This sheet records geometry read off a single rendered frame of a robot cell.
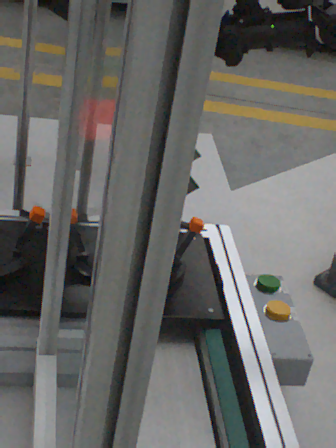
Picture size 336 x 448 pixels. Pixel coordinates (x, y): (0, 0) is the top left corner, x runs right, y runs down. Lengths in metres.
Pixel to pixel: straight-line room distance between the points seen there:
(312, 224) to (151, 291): 1.43
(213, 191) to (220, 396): 0.74
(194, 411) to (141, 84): 0.91
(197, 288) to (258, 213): 0.49
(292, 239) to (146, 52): 1.42
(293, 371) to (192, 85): 0.98
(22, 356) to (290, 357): 0.40
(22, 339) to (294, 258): 0.66
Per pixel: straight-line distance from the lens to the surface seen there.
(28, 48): 1.33
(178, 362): 1.23
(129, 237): 0.32
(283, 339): 1.25
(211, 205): 1.73
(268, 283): 1.34
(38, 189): 1.70
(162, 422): 1.14
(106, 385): 0.37
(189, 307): 1.25
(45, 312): 1.09
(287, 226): 1.73
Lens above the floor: 1.74
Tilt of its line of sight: 32 degrees down
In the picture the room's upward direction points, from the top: 11 degrees clockwise
